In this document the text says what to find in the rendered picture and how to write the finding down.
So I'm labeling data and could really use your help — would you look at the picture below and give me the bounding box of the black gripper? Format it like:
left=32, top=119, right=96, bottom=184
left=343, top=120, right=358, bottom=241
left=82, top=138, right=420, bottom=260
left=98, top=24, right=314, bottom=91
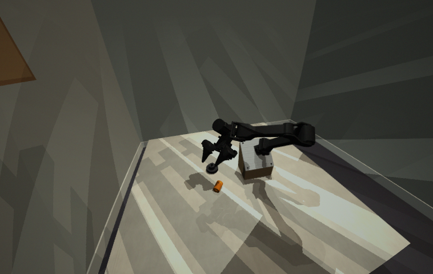
left=201, top=135, right=231, bottom=167

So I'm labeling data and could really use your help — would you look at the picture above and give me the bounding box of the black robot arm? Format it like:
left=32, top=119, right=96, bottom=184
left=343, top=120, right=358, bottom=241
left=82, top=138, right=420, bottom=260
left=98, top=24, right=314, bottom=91
left=213, top=119, right=315, bottom=159

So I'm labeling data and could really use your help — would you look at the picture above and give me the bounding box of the orange knob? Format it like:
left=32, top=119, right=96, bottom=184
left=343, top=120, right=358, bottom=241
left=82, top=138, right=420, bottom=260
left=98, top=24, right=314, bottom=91
left=213, top=180, right=223, bottom=193

